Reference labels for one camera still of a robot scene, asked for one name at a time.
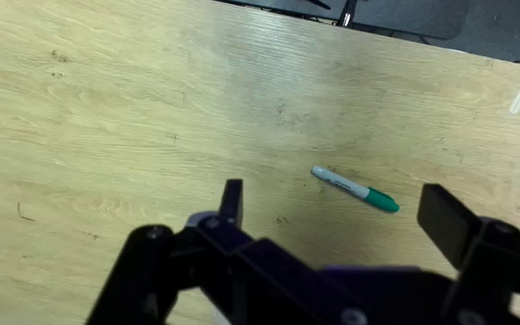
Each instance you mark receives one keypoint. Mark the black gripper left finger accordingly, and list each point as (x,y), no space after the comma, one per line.
(145,270)

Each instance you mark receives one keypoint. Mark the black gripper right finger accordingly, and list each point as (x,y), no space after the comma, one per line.
(452,225)

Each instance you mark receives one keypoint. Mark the green capped grey marker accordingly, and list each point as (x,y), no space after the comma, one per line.
(356,189)

